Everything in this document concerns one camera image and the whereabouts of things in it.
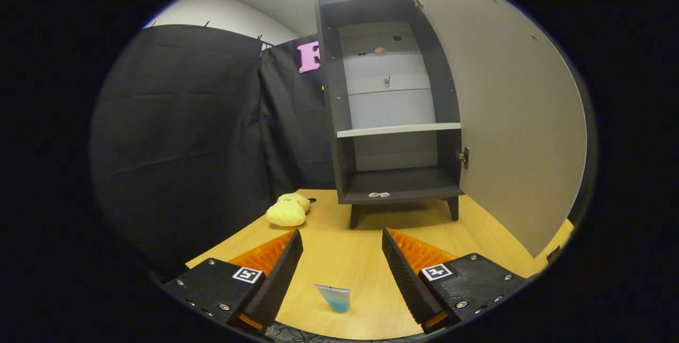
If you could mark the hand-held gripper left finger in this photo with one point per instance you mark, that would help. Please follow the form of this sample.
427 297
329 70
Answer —
281 284

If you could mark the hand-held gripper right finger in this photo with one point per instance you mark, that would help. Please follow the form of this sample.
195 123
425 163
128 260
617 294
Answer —
406 279

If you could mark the blue and white tube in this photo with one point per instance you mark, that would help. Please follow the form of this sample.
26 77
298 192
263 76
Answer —
335 298

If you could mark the beige cabinet door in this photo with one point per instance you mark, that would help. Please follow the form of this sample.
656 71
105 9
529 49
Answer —
514 120

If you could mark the yellow plush toy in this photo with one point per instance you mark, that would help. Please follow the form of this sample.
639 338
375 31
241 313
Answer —
286 213

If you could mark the white cabinet shelf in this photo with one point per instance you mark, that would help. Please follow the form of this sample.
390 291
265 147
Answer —
398 130

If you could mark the black backdrop cloth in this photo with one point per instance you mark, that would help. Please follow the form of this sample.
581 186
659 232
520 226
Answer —
175 147

